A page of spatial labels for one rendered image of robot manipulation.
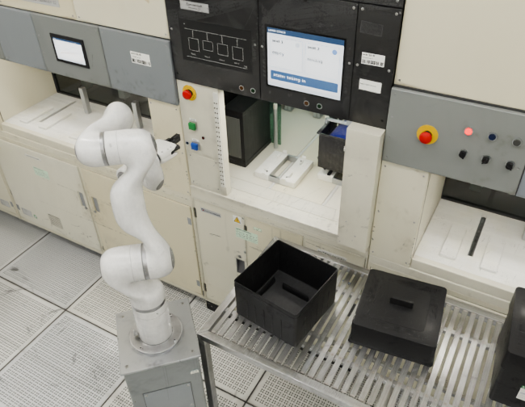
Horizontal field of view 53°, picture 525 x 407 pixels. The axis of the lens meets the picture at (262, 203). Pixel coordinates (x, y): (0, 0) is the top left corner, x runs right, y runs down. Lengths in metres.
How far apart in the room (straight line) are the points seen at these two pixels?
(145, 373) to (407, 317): 0.93
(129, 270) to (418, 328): 0.98
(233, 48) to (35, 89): 1.77
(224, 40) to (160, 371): 1.20
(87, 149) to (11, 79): 1.86
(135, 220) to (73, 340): 1.57
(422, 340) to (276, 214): 0.81
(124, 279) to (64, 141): 1.45
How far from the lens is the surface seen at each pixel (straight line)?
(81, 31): 2.46
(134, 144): 1.54
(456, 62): 1.70
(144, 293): 1.79
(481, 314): 2.16
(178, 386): 2.06
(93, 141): 1.56
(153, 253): 1.67
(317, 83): 1.86
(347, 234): 2.09
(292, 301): 2.05
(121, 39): 2.31
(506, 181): 1.82
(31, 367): 3.08
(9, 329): 3.30
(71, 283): 3.41
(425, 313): 1.96
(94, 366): 2.96
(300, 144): 2.73
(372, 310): 1.93
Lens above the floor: 2.32
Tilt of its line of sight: 38 degrees down
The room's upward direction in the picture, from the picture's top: 2 degrees counter-clockwise
